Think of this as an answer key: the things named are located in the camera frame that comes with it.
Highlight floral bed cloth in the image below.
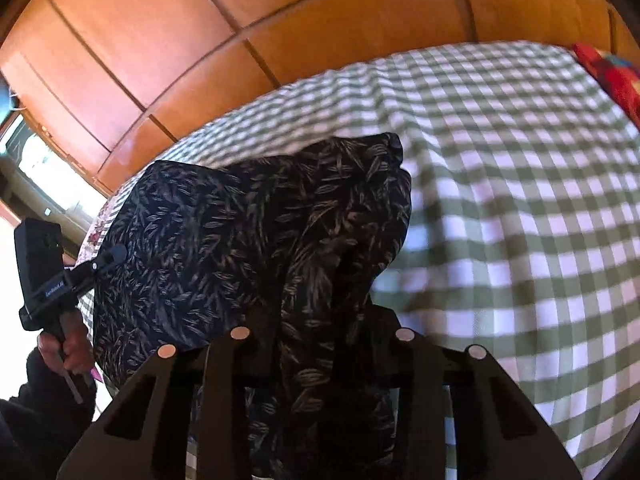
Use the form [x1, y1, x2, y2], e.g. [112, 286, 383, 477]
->
[77, 199, 122, 263]

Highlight bright window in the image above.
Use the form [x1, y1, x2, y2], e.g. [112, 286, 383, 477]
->
[0, 115, 98, 223]

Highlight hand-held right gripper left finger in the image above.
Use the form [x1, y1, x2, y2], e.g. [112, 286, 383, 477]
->
[57, 306, 281, 480]

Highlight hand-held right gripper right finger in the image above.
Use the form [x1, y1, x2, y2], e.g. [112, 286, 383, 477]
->
[370, 305, 583, 480]

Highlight person's left forearm dark sleeve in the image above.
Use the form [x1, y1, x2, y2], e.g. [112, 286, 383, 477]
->
[0, 347, 97, 480]

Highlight red patterned pillow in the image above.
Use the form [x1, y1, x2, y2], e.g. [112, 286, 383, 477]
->
[572, 42, 640, 126]

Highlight dark leaf print pants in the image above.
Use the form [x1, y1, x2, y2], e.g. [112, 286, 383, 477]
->
[92, 132, 413, 480]

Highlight wooden headboard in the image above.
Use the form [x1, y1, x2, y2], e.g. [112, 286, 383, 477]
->
[0, 0, 640, 196]

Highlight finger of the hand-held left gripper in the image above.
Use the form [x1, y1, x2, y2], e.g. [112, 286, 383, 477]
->
[75, 244, 129, 293]

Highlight person's left hand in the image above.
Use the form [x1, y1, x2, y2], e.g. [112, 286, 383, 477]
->
[37, 309, 97, 376]

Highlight green white checked bedsheet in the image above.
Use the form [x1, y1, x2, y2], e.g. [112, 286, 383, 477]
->
[75, 40, 640, 480]

